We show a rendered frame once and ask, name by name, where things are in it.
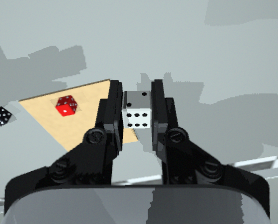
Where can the white die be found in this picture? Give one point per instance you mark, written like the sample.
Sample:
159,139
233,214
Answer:
137,109

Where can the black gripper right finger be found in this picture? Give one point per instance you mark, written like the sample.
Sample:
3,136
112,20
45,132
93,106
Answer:
182,159

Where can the tan mottled mat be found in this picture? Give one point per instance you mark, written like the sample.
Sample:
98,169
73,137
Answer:
69,130

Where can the black die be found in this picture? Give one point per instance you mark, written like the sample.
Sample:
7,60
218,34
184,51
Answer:
4,116

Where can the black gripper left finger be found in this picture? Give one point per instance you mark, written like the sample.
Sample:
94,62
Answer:
89,163

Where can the red die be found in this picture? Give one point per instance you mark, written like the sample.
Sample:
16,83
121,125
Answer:
66,105

